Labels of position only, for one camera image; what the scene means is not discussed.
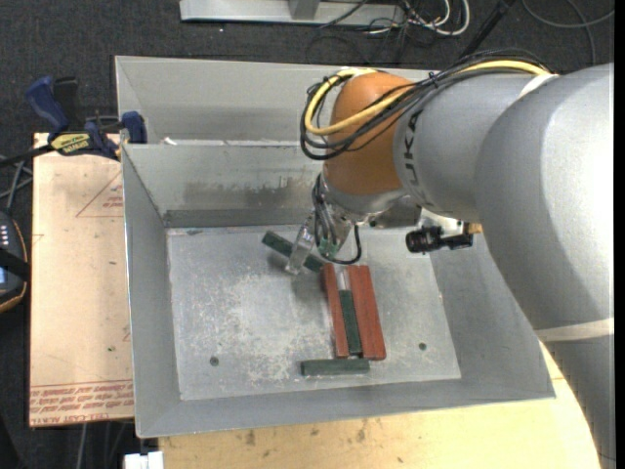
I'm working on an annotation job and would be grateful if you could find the grey metal bin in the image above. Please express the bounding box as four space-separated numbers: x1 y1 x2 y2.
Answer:
114 55 557 439

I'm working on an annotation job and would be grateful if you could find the dark green flat block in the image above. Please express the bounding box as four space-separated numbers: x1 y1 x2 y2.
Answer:
338 288 364 357
299 358 371 377
261 230 326 274

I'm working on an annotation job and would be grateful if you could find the narrow red-brown flat block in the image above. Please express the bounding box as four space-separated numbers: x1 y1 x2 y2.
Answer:
319 262 352 360

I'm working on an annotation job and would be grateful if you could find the black cylinder on white bracket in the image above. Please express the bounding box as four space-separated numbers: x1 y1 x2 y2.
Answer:
404 207 482 255

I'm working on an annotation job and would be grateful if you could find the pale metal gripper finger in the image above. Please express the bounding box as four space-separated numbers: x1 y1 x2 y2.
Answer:
285 211 317 277

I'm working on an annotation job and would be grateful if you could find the wide red-brown flat block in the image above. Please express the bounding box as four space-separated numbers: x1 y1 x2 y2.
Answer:
347 264 388 362

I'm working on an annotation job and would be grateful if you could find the brown cardboard board red print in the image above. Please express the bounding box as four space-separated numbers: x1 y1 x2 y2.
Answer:
28 132 136 428

